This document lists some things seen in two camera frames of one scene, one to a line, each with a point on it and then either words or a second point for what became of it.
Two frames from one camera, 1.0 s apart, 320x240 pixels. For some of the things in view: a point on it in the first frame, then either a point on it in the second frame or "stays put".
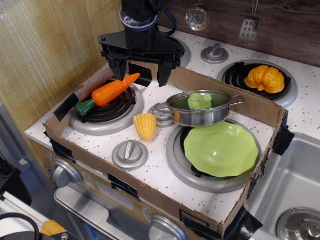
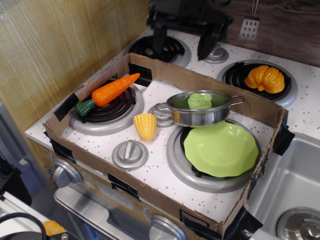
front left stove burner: [120, 113] stays put
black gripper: [142, 44] -> [162, 13]
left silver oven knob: [65, 173] stays put
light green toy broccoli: [196, 101] stays put
